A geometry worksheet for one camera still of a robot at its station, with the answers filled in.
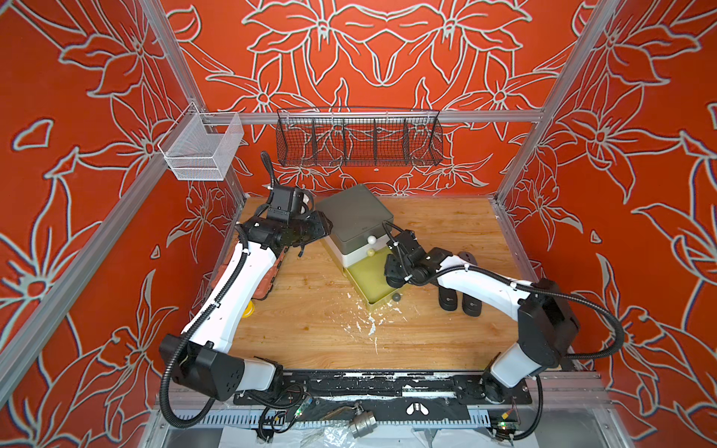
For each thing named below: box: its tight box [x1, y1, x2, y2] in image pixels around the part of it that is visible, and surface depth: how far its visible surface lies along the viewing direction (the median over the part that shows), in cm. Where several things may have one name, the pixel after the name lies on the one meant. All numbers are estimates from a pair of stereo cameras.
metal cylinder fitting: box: [350, 410, 379, 439], surface depth 67 cm
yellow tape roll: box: [241, 300, 255, 319], surface depth 89 cm
